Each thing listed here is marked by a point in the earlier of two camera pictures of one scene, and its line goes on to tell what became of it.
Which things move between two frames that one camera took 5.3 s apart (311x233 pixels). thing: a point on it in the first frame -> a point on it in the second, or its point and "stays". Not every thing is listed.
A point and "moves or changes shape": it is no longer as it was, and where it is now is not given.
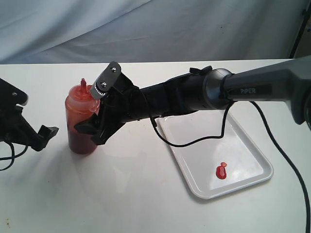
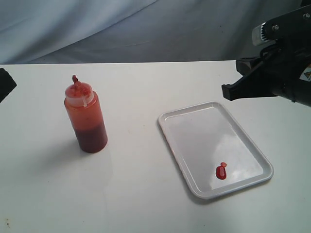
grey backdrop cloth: (72, 31) stays
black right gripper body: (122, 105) -> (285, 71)
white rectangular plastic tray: (214, 167) stays
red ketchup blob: (221, 171) stays
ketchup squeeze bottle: (80, 105) moves or changes shape
